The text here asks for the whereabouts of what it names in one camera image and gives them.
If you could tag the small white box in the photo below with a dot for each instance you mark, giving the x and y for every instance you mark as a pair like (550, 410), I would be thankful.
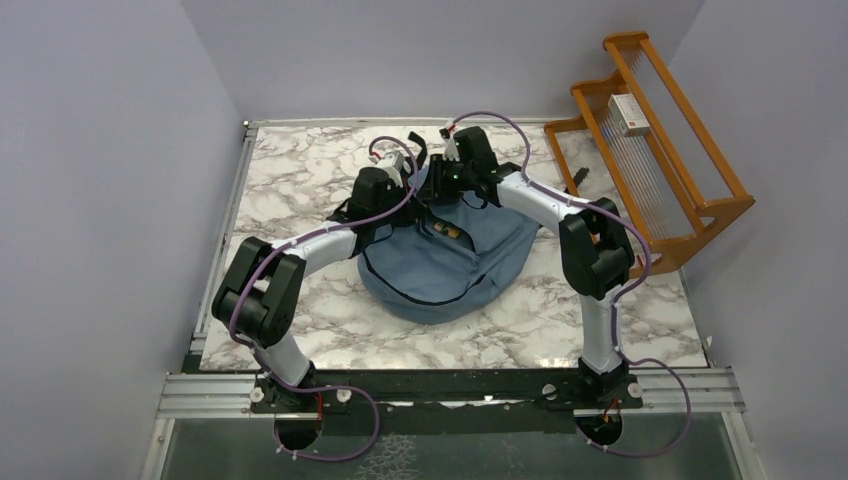
(627, 117)

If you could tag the blue student backpack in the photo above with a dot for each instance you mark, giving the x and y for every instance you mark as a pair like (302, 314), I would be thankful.
(427, 277)

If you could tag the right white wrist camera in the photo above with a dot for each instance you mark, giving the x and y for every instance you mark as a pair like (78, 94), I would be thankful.
(451, 150)

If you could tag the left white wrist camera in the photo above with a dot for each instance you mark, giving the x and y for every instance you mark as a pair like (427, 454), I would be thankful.
(392, 163)

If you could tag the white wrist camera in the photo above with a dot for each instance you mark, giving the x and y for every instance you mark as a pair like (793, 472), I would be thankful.
(451, 150)
(392, 163)

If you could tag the black metal base rail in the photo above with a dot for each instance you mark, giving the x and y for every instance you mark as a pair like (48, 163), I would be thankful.
(453, 401)

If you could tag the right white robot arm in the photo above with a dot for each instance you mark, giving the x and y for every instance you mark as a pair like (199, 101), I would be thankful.
(596, 255)

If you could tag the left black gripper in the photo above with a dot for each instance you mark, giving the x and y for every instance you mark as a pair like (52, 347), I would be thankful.
(413, 212)

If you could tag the orange wooden rack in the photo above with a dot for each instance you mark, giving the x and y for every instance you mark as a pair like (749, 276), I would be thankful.
(674, 183)

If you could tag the yellow orange highlighter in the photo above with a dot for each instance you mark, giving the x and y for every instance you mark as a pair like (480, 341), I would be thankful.
(447, 229)

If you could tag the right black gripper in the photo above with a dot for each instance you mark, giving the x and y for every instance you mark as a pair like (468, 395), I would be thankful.
(433, 187)

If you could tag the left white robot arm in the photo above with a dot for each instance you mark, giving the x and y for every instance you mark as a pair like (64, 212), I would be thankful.
(258, 296)

